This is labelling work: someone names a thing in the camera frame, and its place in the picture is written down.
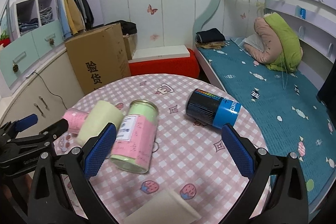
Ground small cardboard box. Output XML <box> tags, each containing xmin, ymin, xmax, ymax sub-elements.
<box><xmin>123</xmin><ymin>34</ymin><xmax>137</xmax><ymax>60</ymax></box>

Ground hanging clothes row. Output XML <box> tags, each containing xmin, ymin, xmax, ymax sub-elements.
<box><xmin>56</xmin><ymin>0</ymin><xmax>95</xmax><ymax>40</ymax></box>

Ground red strawberry plush toy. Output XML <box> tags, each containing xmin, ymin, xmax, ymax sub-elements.
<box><xmin>0</xmin><ymin>30</ymin><xmax>11</xmax><ymax>48</ymax></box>

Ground black clothes on box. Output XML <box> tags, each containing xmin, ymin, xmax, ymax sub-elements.
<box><xmin>106</xmin><ymin>20</ymin><xmax>137</xmax><ymax>35</ymax></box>

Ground teal candy pattern mattress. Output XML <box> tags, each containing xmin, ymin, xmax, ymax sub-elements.
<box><xmin>199</xmin><ymin>40</ymin><xmax>335</xmax><ymax>207</ymax></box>

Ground black blue can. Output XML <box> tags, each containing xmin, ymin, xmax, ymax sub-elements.
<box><xmin>186</xmin><ymin>89</ymin><xmax>242</xmax><ymax>129</ymax></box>

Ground teal drawer cabinet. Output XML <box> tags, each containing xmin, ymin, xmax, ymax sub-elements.
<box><xmin>1</xmin><ymin>20</ymin><xmax>66</xmax><ymax>98</ymax></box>

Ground red ottoman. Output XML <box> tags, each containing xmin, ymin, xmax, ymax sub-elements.
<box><xmin>129</xmin><ymin>48</ymin><xmax>200</xmax><ymax>79</ymax></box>

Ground large cardboard box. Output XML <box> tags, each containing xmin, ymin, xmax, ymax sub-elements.
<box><xmin>65</xmin><ymin>23</ymin><xmax>131</xmax><ymax>94</ymax></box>

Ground black power cable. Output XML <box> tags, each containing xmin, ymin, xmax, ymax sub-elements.
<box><xmin>31</xmin><ymin>71</ymin><xmax>68</xmax><ymax>110</ymax></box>

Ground white pillow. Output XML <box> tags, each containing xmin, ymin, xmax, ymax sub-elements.
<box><xmin>243</xmin><ymin>34</ymin><xmax>264</xmax><ymax>52</ymax></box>

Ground white board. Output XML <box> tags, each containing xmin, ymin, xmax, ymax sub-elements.
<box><xmin>129</xmin><ymin>45</ymin><xmax>190</xmax><ymax>63</ymax></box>

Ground small blue box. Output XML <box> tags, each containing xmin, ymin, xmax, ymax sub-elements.
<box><xmin>295</xmin><ymin>6</ymin><xmax>306</xmax><ymax>19</ymax></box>

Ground pink checkered tablecloth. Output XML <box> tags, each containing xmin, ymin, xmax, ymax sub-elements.
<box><xmin>53</xmin><ymin>73</ymin><xmax>272</xmax><ymax>224</ymax></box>

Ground pink cylinder can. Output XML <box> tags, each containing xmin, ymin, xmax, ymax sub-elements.
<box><xmin>63</xmin><ymin>108</ymin><xmax>88</xmax><ymax>135</ymax></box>

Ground folded dark clothes pile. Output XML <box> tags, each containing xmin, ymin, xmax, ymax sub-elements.
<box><xmin>195</xmin><ymin>28</ymin><xmax>226</xmax><ymax>50</ymax></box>

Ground hanging dark garment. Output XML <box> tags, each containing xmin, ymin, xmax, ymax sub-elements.
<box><xmin>317</xmin><ymin>63</ymin><xmax>336</xmax><ymax>118</ymax></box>

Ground green pink cookie can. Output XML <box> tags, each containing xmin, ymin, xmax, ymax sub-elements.
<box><xmin>110</xmin><ymin>99</ymin><xmax>159</xmax><ymax>174</ymax></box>

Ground pale green ceramic cup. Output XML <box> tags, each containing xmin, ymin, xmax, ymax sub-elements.
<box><xmin>76</xmin><ymin>101</ymin><xmax>124</xmax><ymax>146</ymax></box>

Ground green pink rolled duvet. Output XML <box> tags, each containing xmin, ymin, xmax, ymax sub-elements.
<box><xmin>243</xmin><ymin>12</ymin><xmax>303</xmax><ymax>73</ymax></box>

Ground white paper cup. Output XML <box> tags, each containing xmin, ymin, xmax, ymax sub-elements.
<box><xmin>123</xmin><ymin>190</ymin><xmax>201</xmax><ymax>224</ymax></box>

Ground cream low cabinet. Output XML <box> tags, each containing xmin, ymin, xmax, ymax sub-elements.
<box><xmin>1</xmin><ymin>51</ymin><xmax>84</xmax><ymax>137</ymax></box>

